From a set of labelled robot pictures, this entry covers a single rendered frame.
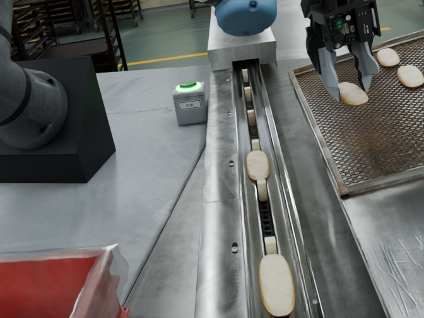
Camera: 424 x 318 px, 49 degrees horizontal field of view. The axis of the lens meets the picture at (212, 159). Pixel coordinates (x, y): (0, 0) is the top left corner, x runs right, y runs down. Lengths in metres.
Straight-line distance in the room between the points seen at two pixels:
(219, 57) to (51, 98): 0.52
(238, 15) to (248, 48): 0.69
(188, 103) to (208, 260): 0.53
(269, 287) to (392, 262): 0.13
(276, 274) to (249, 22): 0.30
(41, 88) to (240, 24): 0.42
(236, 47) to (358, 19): 0.62
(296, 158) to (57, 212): 0.43
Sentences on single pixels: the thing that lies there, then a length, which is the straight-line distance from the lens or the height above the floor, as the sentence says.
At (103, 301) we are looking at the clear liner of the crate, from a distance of 0.49.
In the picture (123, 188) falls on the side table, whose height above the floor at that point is 0.82.
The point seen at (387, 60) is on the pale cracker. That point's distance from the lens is 0.99.
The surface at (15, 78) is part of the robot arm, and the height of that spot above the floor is 1.04.
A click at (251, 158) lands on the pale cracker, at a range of 0.79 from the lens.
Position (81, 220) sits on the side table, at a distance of 0.80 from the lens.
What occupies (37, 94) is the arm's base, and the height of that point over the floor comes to 1.00.
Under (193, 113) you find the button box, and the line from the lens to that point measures 1.04.
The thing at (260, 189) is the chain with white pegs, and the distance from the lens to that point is 0.70.
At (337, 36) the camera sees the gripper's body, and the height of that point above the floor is 1.06.
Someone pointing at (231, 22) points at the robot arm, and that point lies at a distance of 0.58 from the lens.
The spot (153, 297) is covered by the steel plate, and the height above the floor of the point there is 0.82.
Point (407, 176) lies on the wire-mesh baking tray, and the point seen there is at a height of 0.91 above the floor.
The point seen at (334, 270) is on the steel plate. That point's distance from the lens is 0.61.
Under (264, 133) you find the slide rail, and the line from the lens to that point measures 0.89.
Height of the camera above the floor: 1.23
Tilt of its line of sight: 27 degrees down
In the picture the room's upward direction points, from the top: 9 degrees counter-clockwise
